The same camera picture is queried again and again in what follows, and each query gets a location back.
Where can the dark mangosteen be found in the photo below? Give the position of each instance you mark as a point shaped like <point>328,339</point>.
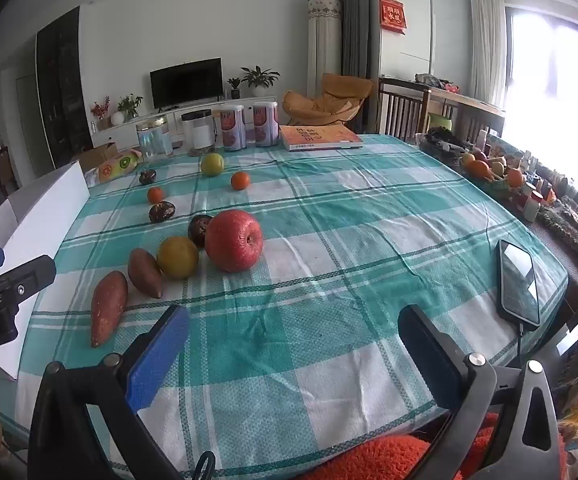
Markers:
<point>162,212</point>
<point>147,177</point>
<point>197,230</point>

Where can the cardboard box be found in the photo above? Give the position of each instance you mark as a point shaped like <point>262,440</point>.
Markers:
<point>96,157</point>

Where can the teal checked tablecloth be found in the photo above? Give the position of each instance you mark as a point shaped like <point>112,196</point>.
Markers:
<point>319,260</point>

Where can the wooden side table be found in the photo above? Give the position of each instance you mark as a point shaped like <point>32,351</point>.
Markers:
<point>469,105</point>

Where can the orange book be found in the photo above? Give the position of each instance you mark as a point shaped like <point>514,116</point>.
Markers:
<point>319,137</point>

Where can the green cushion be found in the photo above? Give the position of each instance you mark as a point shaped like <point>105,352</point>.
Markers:
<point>440,123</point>

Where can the wooden chair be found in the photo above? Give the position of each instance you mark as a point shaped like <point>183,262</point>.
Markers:
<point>401,107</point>

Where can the orange fleece clothing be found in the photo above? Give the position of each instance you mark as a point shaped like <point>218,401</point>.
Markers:
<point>369,460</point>

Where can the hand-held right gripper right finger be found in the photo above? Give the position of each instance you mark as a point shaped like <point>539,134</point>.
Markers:
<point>429,355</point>

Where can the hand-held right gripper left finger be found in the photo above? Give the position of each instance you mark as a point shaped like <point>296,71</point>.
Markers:
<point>159,355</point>

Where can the covered standing air conditioner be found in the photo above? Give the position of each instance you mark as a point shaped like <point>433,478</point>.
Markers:
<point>324,50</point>

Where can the fruit print packet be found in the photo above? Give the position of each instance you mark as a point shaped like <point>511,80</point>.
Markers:
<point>114,166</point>

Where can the orange lounge chair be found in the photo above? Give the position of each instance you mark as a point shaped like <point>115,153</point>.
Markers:
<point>329,102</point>

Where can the dark tall cabinet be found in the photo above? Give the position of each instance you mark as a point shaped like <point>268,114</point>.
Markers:
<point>61,90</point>

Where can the red apple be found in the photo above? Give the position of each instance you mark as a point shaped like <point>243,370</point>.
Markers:
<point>234,241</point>

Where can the clear jar with white label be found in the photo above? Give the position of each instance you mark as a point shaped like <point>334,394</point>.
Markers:
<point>198,132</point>

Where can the white round vase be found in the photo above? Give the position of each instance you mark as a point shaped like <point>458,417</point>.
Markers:
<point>117,118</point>

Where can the leafy potted plant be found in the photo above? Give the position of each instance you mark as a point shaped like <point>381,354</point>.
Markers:
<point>130,106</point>

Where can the red wall hanging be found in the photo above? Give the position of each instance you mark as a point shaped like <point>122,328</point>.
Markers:
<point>393,12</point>

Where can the sweet potato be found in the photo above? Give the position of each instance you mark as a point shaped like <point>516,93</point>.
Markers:
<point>108,307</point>
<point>145,272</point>

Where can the yellow-green apple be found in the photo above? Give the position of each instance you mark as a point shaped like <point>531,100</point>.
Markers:
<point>212,164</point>
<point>177,258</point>

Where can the small potted plant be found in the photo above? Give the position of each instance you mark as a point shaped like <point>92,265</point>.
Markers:
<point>234,87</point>

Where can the white curtain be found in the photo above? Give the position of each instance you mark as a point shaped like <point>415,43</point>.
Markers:
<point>488,45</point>

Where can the black television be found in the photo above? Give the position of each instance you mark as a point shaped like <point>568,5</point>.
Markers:
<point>186,83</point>

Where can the black smartphone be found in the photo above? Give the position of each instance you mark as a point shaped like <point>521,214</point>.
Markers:
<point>519,285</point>

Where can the glass jar with gold lid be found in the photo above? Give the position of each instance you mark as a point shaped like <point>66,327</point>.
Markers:
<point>154,139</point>

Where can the tangerine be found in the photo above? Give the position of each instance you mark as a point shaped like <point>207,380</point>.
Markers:
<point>240,181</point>
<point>155,195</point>

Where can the grey curtain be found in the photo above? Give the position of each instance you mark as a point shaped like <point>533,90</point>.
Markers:
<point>354,20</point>

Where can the red flower vase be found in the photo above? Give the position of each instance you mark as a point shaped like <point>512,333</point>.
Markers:
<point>101,112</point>

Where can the printed tin can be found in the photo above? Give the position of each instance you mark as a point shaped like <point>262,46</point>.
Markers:
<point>230,129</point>
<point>265,125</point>

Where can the white board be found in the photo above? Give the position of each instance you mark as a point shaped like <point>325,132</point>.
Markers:
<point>44,225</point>

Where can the large potted plant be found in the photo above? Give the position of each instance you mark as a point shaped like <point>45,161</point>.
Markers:
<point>260,79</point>

